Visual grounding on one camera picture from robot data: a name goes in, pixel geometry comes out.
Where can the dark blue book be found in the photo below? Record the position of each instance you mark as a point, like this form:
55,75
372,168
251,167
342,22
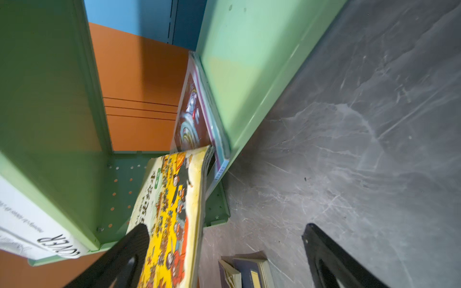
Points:
229,276
255,270

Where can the dark blue book left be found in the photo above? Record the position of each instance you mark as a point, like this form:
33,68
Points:
229,276

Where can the white book brown bars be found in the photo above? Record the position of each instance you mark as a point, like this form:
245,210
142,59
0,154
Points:
23,248

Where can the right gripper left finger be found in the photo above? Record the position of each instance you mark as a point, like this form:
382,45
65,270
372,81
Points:
121,266

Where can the dark blue book right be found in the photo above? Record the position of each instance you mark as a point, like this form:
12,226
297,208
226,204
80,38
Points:
255,270

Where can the white LOVER book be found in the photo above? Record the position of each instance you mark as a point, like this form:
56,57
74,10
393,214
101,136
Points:
24,219

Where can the light blue book underneath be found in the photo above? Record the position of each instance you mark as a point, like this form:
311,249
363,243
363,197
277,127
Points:
198,122

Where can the yellow Chinese history picture book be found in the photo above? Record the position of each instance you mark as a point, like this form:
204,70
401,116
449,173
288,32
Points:
171,203

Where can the green desktop shelf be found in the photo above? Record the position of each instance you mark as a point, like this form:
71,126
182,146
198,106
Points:
90,92

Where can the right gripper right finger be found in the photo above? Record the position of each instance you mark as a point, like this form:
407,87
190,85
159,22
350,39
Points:
331,266

